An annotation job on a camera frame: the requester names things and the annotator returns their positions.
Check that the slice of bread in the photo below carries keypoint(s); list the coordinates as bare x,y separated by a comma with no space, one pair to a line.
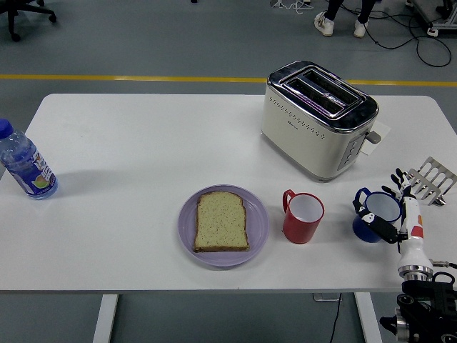
221,223

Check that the black office chair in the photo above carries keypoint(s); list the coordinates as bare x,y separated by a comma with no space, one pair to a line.
14,10

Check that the purple plate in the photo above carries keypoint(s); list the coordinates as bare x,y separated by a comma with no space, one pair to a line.
257,221

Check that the grey table control box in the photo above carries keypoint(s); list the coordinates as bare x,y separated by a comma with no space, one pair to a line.
323,297

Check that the metal frame cart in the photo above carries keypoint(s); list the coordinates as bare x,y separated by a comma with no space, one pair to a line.
433,16

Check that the metal toast rack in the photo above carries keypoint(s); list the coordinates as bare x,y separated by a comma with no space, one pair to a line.
433,175

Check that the cream and chrome toaster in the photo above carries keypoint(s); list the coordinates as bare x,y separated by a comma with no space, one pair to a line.
303,143

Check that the red cup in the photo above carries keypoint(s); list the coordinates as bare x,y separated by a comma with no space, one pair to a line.
298,232

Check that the white table leg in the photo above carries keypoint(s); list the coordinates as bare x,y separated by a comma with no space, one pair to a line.
367,318
105,318

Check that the person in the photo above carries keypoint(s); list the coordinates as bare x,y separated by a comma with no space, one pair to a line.
326,23

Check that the blue cup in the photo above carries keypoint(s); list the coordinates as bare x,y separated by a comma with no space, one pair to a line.
364,232

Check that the blue-capped water bottle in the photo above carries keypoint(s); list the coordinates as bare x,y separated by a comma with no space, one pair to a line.
28,164

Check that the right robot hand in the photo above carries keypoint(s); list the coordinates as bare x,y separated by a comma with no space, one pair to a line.
412,246

